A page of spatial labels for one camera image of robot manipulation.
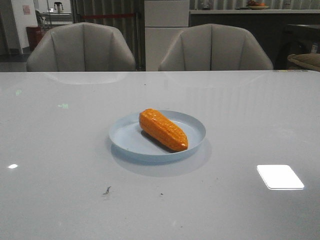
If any orange toy corn cob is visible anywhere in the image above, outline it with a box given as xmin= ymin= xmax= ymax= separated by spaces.
xmin=139 ymin=108 xmax=189 ymax=152

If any right beige upholstered chair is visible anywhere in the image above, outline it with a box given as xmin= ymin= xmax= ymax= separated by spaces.
xmin=158 ymin=23 xmax=273 ymax=72

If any fruit bowl on counter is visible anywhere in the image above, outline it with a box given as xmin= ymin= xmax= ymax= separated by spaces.
xmin=246 ymin=0 xmax=269 ymax=10

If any light blue round plate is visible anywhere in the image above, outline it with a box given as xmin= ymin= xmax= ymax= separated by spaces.
xmin=109 ymin=108 xmax=206 ymax=164

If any tan cushion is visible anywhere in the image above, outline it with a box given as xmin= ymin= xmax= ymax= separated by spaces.
xmin=287 ymin=53 xmax=320 ymax=72

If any white cabinet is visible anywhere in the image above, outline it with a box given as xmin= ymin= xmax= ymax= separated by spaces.
xmin=144 ymin=0 xmax=190 ymax=72

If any beige upholstered chair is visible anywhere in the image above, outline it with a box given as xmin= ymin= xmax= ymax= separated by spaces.
xmin=158 ymin=23 xmax=273 ymax=72
xmin=26 ymin=22 xmax=136 ymax=72

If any red barrier belt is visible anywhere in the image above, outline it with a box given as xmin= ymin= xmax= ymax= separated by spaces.
xmin=79 ymin=13 xmax=136 ymax=20

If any left beige upholstered chair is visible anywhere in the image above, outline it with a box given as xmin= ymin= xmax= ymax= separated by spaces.
xmin=26 ymin=22 xmax=136 ymax=72

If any pink wall notice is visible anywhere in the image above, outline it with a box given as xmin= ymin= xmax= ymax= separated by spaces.
xmin=22 ymin=5 xmax=31 ymax=15

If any dark counter with white top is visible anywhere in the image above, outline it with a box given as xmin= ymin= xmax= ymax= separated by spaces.
xmin=188 ymin=9 xmax=320 ymax=70

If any dark side table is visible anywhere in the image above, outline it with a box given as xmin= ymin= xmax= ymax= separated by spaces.
xmin=273 ymin=24 xmax=320 ymax=70

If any red bin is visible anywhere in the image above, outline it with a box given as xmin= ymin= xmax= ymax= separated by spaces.
xmin=26 ymin=26 xmax=43 ymax=51

